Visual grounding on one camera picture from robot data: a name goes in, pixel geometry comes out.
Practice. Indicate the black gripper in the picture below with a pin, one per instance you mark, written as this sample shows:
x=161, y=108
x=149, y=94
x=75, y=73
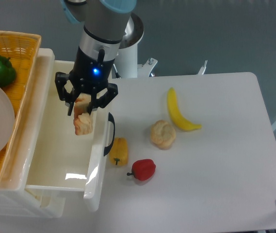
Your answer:
x=88, y=76

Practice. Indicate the square toasted bread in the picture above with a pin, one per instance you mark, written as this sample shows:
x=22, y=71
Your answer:
x=83, y=121

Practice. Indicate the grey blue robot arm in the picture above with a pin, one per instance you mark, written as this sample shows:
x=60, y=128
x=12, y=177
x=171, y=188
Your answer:
x=105, y=22

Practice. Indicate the open white upper drawer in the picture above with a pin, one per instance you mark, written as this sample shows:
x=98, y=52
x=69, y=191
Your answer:
x=65, y=165

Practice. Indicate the round bread roll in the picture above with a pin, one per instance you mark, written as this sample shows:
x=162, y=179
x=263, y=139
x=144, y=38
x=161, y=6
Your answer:
x=162, y=134

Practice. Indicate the yellow bell pepper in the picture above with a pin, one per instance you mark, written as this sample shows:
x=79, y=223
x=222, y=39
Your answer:
x=119, y=153

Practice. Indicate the yellow woven basket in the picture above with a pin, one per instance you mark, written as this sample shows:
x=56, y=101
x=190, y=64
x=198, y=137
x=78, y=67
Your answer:
x=18, y=52

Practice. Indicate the red bell pepper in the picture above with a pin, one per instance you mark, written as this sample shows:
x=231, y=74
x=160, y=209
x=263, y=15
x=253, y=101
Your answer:
x=142, y=170

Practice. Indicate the yellow banana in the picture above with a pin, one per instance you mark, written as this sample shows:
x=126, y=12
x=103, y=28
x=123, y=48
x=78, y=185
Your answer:
x=175, y=114

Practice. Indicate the black drawer handle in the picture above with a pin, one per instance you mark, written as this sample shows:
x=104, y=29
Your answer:
x=110, y=134

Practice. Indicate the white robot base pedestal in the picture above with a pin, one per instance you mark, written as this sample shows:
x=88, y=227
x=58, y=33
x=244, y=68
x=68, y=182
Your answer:
x=126, y=63

